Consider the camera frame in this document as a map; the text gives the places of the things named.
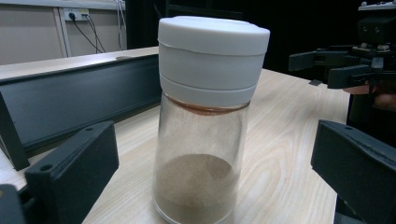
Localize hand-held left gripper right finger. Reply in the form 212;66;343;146
310;119;396;224

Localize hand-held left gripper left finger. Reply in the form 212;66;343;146
23;120;120;224

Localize black two-tier metal rack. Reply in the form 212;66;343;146
0;53;163;173

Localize glass jar of brown powder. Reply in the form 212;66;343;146
151;15;271;224

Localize white wall post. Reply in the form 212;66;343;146
51;7;70;59

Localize black power cable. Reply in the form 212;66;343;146
68;12;101;54
81;13;107;54

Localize white hanging cables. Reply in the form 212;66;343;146
115;0;127;50

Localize white wall power outlet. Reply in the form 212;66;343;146
63;7;90;22

